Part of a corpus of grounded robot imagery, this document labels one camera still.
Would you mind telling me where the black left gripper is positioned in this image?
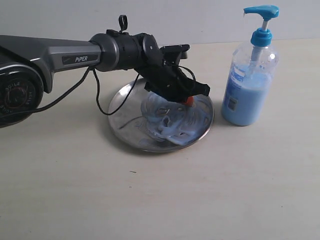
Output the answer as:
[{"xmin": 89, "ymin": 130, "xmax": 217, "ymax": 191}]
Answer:
[{"xmin": 136, "ymin": 59, "xmax": 210, "ymax": 107}]

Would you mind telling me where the blue soap pump bottle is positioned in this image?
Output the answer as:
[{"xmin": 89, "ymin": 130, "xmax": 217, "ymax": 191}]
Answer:
[{"xmin": 221, "ymin": 5, "xmax": 279, "ymax": 126}]

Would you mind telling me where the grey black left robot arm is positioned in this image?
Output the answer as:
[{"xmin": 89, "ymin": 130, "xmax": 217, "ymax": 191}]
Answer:
[{"xmin": 0, "ymin": 29, "xmax": 210, "ymax": 128}]

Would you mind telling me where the light blue soap gel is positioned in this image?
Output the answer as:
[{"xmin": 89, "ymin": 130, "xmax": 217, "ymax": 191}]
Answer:
[{"xmin": 140, "ymin": 92, "xmax": 214, "ymax": 146}]

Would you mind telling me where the round steel plate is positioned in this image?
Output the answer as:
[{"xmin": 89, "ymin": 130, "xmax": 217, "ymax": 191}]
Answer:
[{"xmin": 108, "ymin": 78, "xmax": 215, "ymax": 153}]

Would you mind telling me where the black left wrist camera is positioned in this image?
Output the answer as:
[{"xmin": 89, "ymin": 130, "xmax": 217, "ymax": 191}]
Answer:
[{"xmin": 160, "ymin": 44, "xmax": 190, "ymax": 66}]

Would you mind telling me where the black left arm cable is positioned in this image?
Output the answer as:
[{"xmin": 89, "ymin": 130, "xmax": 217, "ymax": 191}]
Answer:
[{"xmin": 0, "ymin": 14, "xmax": 198, "ymax": 121}]

